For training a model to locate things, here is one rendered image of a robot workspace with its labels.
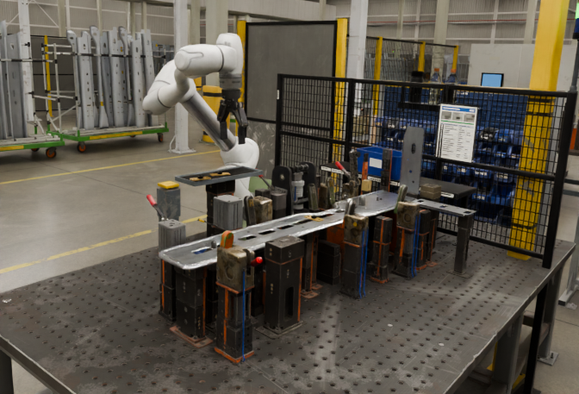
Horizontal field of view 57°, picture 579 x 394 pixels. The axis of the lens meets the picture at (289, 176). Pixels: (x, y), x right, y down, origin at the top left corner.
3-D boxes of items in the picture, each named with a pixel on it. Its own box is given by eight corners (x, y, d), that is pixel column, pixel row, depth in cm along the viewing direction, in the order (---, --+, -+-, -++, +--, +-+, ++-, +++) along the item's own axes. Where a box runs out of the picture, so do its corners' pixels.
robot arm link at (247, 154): (233, 184, 298) (246, 153, 310) (256, 181, 289) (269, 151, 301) (143, 84, 251) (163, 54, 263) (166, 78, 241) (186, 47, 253)
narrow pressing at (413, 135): (418, 194, 269) (424, 128, 262) (398, 190, 277) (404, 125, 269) (418, 194, 269) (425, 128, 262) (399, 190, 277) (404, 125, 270)
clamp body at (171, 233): (170, 325, 190) (169, 229, 183) (152, 314, 198) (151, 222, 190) (192, 316, 197) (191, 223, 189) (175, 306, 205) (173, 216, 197)
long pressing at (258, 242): (191, 274, 164) (191, 269, 163) (152, 254, 179) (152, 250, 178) (420, 201, 262) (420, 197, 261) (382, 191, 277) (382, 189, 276)
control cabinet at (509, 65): (457, 165, 896) (473, 14, 843) (469, 160, 937) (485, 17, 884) (560, 181, 799) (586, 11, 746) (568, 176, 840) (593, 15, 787)
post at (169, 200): (167, 298, 211) (165, 191, 201) (156, 292, 216) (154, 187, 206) (183, 293, 216) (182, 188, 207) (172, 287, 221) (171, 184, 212)
